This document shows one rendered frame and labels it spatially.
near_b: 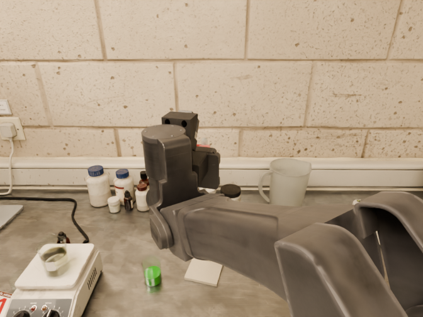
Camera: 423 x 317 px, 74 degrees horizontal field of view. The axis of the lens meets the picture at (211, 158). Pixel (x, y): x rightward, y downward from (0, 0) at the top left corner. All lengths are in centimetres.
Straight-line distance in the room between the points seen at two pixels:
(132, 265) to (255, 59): 70
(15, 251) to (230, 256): 77
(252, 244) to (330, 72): 86
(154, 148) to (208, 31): 64
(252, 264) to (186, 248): 11
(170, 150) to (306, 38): 73
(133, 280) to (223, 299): 22
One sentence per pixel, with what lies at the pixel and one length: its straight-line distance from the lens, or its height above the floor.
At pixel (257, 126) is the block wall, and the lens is 100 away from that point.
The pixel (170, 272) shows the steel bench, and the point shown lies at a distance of 75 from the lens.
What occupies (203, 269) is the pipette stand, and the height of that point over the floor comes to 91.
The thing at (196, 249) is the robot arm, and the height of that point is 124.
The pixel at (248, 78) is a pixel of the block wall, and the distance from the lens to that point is 96.
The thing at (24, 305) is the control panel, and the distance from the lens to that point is 71.
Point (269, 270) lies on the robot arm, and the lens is 20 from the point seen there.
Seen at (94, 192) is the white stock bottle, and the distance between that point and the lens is 100.
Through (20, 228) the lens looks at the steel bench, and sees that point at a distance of 104.
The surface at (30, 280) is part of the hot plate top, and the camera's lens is 71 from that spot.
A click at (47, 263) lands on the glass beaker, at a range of 66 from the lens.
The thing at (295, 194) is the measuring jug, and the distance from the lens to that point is 90.
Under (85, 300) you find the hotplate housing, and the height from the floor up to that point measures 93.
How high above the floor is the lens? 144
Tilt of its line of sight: 25 degrees down
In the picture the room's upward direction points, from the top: straight up
